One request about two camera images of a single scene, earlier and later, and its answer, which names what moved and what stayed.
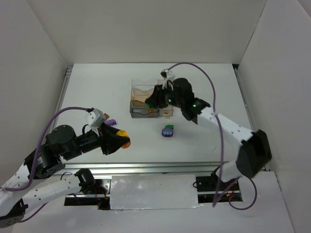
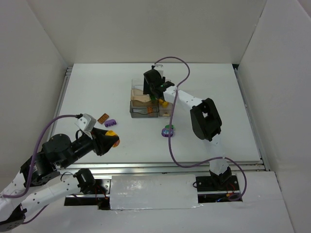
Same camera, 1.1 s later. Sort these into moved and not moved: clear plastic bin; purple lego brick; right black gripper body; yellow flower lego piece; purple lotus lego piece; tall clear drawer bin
Moved: right black gripper body; yellow flower lego piece
Not moved: purple lotus lego piece; clear plastic bin; purple lego brick; tall clear drawer bin
